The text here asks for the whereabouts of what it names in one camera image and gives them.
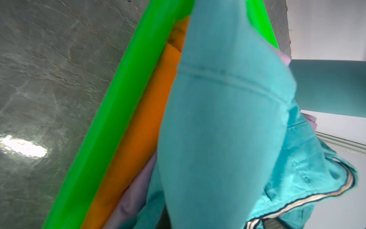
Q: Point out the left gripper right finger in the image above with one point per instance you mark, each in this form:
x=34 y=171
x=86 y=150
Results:
x=274 y=223

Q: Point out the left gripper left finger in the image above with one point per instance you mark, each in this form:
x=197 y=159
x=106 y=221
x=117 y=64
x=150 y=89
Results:
x=164 y=221

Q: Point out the purple pants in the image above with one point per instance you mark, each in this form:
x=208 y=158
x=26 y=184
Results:
x=202 y=143

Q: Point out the orange pants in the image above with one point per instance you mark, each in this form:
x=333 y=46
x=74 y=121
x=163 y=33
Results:
x=122 y=193

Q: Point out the teal striped pants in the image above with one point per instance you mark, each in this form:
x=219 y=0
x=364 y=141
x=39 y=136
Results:
x=307 y=171

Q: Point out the green perforated plastic basket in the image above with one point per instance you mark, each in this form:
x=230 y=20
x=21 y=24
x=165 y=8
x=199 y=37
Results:
x=114 y=114

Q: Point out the teal vase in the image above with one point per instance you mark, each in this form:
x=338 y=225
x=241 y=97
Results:
x=331 y=86

